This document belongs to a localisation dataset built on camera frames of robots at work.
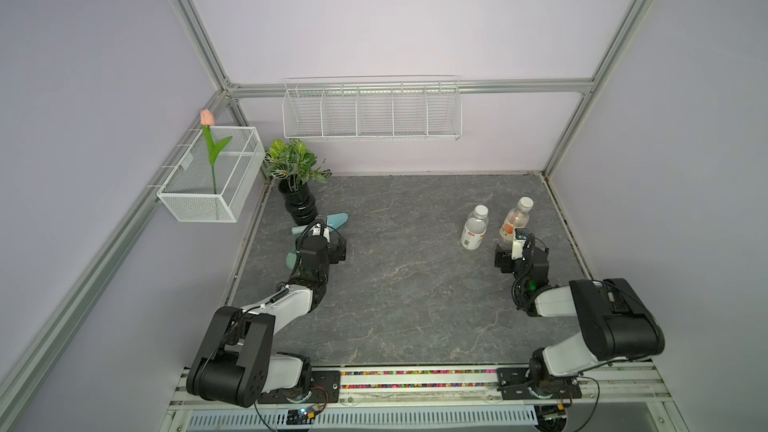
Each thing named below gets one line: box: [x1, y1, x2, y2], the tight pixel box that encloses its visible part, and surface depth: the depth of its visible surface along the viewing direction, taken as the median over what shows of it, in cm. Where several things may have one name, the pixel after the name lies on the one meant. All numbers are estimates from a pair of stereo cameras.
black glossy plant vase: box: [278, 177, 318, 225], surface depth 101 cm
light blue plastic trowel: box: [291, 212, 349, 234], surface depth 107 cm
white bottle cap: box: [474, 204, 489, 219], surface depth 88 cm
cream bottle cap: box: [518, 196, 534, 212], surface depth 89 cm
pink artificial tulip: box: [200, 109, 233, 195], surface depth 81 cm
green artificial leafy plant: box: [264, 138, 333, 193], surface depth 92 cm
